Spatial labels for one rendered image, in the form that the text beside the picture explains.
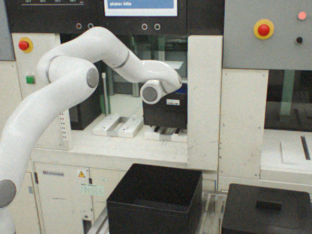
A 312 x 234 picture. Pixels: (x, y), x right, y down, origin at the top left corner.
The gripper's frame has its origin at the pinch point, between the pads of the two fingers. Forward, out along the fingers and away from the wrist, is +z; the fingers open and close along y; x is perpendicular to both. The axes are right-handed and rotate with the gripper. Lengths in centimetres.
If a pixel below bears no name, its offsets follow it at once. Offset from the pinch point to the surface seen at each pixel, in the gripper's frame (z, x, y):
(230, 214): -57, -33, 34
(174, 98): -5.8, -9.5, 4.3
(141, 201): -42, -42, -2
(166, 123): -4.5, -22.6, -0.1
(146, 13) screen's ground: -24.5, 29.2, -2.5
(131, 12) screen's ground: -24.4, 29.6, -8.1
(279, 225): -60, -32, 49
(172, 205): -42, -42, 11
